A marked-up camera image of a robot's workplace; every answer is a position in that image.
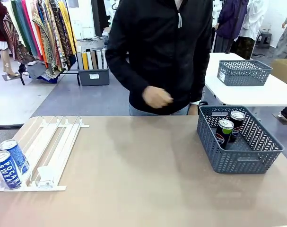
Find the person's left hand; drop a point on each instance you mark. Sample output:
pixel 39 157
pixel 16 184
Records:
pixel 193 110

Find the person's right hand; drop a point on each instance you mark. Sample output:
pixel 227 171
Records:
pixel 157 97

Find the black Pepsi can green band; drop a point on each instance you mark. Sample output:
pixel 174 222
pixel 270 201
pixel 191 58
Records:
pixel 222 137

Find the grey plastic lattice basket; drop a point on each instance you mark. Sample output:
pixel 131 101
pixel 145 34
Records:
pixel 240 163
pixel 242 75

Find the blue Pocari Sweat can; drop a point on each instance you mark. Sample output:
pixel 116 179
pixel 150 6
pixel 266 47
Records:
pixel 18 156
pixel 6 170

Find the person's right forearm black sleeve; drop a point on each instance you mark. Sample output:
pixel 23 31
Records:
pixel 124 73

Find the person's left forearm black sleeve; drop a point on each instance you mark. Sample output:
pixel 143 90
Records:
pixel 201 82

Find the white can dispenser rack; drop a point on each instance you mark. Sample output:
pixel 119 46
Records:
pixel 55 188

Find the person in black jacket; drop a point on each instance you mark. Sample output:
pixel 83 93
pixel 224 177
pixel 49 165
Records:
pixel 157 47

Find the white fabric bolt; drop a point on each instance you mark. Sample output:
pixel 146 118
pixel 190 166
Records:
pixel 99 59
pixel 105 59
pixel 89 60

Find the grey storage bin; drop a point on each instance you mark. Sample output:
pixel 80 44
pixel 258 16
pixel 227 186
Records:
pixel 93 76

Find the grey skirt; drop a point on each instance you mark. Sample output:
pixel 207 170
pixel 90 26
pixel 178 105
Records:
pixel 223 45

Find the brown fabric bolt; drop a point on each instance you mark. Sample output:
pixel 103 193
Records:
pixel 94 60

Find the dark patterned skirt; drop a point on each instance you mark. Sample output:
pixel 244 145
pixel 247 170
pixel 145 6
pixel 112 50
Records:
pixel 243 47

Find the yellow fabric bolt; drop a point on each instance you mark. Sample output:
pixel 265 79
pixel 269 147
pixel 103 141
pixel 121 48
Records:
pixel 85 61

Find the black clothes rack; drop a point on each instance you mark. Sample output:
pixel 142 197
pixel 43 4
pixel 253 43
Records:
pixel 78 79

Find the black fabric roll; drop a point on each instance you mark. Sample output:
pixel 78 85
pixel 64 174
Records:
pixel 88 50

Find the white table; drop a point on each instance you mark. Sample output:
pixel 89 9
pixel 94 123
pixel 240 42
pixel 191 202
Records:
pixel 275 94

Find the grey fabric bolt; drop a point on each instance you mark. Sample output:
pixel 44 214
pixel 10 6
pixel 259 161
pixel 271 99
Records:
pixel 79 60

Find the grey plastic stool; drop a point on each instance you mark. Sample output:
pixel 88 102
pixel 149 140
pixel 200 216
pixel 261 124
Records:
pixel 263 39

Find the white cabinet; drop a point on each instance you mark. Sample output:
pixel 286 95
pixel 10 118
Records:
pixel 84 28

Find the purple jacket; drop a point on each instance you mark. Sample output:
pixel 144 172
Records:
pixel 230 16

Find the brown cardboard box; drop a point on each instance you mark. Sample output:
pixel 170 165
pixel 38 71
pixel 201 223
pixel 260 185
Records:
pixel 285 68

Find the white loose shirt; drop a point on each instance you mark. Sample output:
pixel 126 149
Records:
pixel 254 19

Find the yellow hanging garment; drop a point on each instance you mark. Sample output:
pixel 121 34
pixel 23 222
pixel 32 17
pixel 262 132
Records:
pixel 67 23

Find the multicolour patterned hanging garment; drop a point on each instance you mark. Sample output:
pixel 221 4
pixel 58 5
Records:
pixel 53 35

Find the grey cloth pile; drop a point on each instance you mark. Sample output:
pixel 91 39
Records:
pixel 38 71

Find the orange hanging garment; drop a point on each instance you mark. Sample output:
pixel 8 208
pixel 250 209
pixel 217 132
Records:
pixel 40 45

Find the mannequin legs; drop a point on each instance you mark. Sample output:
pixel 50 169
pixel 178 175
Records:
pixel 6 61

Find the brown patterned shawl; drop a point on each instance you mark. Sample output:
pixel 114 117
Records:
pixel 13 40

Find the pink hanging garment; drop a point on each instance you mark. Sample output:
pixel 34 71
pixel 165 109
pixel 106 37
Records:
pixel 25 14

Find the dark grey floor mat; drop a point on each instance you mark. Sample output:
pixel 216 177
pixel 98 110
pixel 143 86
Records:
pixel 3 136

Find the green hanging garment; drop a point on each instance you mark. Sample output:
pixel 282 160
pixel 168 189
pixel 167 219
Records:
pixel 16 16

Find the white skirt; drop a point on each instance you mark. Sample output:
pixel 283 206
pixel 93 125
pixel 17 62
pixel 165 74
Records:
pixel 1 45

